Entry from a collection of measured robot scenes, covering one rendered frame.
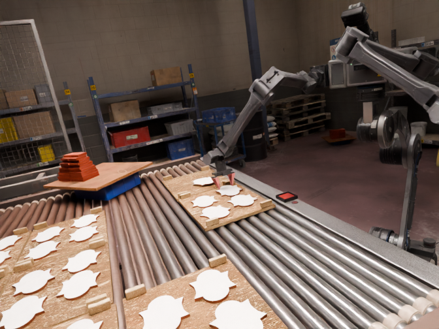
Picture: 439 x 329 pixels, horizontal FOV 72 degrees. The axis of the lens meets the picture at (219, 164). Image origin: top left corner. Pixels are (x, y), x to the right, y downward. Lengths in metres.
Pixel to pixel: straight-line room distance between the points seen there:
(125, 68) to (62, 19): 1.27
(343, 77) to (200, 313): 1.38
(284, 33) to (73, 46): 4.68
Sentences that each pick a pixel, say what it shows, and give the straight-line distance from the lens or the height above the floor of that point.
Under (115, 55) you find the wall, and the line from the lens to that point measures 6.39.
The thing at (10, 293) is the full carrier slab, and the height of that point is 0.94.
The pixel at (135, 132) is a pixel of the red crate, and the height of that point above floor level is 0.86.
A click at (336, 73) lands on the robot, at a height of 1.45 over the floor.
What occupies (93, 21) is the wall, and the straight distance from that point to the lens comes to 6.46.
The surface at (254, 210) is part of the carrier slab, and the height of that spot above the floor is 0.94.
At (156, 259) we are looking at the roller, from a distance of 1.18.
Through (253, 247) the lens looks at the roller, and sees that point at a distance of 1.14.
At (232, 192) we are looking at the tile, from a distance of 1.57.
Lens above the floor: 1.51
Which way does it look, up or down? 15 degrees down
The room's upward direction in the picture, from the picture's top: 9 degrees counter-clockwise
